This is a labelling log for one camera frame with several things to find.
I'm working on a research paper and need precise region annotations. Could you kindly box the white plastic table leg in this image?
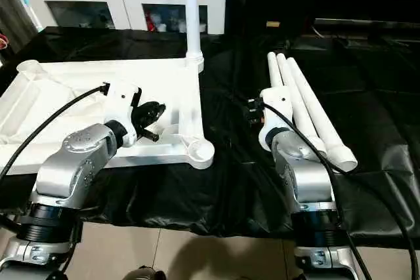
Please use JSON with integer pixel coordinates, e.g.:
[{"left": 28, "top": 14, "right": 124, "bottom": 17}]
[
  {"left": 286, "top": 56, "right": 359, "bottom": 173},
  {"left": 183, "top": 0, "right": 205, "bottom": 75},
  {"left": 276, "top": 53, "right": 327, "bottom": 157},
  {"left": 266, "top": 51, "right": 285, "bottom": 92}
]

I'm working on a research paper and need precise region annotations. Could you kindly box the white plastic table top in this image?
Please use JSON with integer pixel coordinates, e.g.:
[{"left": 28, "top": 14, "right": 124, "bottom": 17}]
[{"left": 0, "top": 57, "right": 216, "bottom": 176}]

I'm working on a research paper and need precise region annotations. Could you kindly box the black work mat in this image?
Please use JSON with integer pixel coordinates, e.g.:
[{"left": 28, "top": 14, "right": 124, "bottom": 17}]
[{"left": 0, "top": 26, "right": 420, "bottom": 249}]

